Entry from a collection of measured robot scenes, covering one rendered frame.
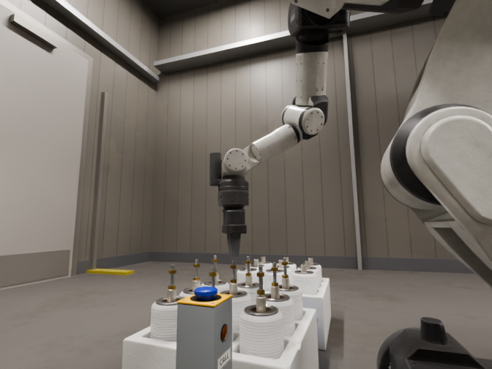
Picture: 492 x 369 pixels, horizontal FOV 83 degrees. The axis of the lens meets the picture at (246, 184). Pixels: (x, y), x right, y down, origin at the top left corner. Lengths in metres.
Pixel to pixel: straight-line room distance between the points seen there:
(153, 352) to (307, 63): 0.82
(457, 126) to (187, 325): 0.48
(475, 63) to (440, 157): 0.17
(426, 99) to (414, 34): 3.27
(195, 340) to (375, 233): 2.74
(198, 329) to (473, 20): 0.61
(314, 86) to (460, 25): 0.42
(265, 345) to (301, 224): 2.55
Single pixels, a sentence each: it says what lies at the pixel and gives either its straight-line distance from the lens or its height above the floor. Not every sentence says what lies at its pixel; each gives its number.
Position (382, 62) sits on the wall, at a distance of 3.58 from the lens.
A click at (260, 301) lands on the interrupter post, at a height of 0.27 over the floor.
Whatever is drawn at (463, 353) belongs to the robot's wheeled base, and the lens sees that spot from 0.69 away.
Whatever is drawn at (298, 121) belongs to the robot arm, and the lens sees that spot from 0.85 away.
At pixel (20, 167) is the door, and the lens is 2.78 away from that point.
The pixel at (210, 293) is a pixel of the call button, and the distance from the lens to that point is 0.50.
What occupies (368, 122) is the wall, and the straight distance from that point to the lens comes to 3.30.
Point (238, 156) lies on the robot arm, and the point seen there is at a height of 0.62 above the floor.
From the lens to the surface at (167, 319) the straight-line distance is 0.74.
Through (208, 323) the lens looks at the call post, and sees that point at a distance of 0.49.
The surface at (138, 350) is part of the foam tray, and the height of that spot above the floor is 0.16.
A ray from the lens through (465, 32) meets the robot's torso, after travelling 0.55.
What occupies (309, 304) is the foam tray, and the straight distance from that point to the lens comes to 1.13.
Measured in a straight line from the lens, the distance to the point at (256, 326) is 0.64.
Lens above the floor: 0.44
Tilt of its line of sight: 8 degrees up
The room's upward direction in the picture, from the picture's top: straight up
